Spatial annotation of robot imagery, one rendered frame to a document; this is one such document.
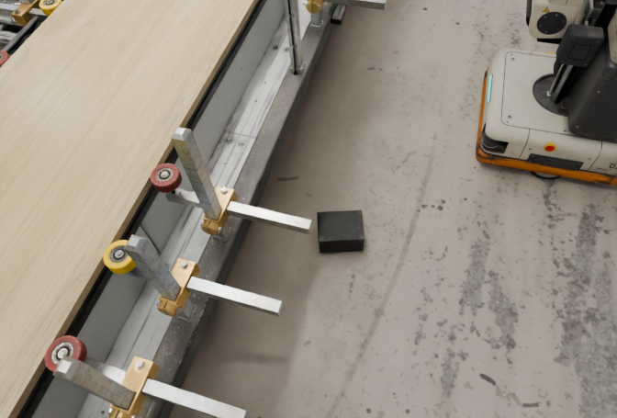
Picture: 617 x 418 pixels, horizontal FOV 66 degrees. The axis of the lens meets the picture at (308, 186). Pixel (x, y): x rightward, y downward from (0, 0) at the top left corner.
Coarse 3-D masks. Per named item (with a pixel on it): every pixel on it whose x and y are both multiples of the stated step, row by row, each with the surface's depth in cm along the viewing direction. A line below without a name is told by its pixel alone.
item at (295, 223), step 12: (180, 192) 138; (192, 192) 138; (192, 204) 138; (240, 204) 135; (240, 216) 135; (252, 216) 133; (264, 216) 133; (276, 216) 132; (288, 216) 132; (288, 228) 132; (300, 228) 130
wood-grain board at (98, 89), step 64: (64, 0) 181; (128, 0) 179; (192, 0) 177; (256, 0) 178; (64, 64) 160; (128, 64) 159; (192, 64) 157; (0, 128) 146; (64, 128) 144; (128, 128) 143; (0, 192) 132; (64, 192) 131; (128, 192) 129; (0, 256) 120; (64, 256) 119; (0, 320) 111; (64, 320) 110; (0, 384) 103
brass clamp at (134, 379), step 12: (132, 360) 111; (144, 360) 110; (132, 372) 109; (144, 372) 109; (156, 372) 113; (132, 384) 108; (144, 384) 108; (144, 396) 110; (120, 408) 105; (132, 408) 105
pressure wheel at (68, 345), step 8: (64, 336) 107; (72, 336) 107; (56, 344) 106; (64, 344) 106; (72, 344) 106; (80, 344) 106; (48, 352) 105; (56, 352) 106; (64, 352) 105; (72, 352) 105; (80, 352) 105; (48, 360) 104; (56, 360) 104; (80, 360) 105; (48, 368) 104
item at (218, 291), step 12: (132, 276) 125; (144, 276) 122; (192, 288) 119; (204, 288) 119; (216, 288) 119; (228, 288) 118; (228, 300) 118; (240, 300) 116; (252, 300) 116; (264, 300) 116; (276, 300) 116; (264, 312) 117; (276, 312) 115
